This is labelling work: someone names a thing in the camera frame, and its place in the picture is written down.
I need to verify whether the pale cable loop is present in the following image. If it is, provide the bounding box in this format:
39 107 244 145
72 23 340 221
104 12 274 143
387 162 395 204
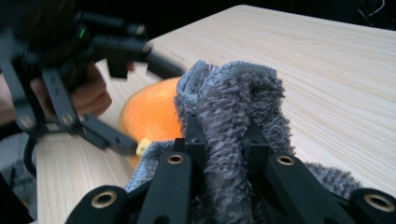
357 0 388 21

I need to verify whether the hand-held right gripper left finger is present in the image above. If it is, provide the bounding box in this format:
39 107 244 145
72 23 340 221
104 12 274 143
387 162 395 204
173 115 208 163

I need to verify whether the grey fluffy cloth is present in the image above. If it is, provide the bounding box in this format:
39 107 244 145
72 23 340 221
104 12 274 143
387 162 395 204
124 59 363 224

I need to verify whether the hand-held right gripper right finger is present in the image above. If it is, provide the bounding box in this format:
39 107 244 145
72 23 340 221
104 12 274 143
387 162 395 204
247 119 276 166

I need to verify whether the orange plush toy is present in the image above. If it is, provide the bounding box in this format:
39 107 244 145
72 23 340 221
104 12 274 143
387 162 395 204
118 76 188 171

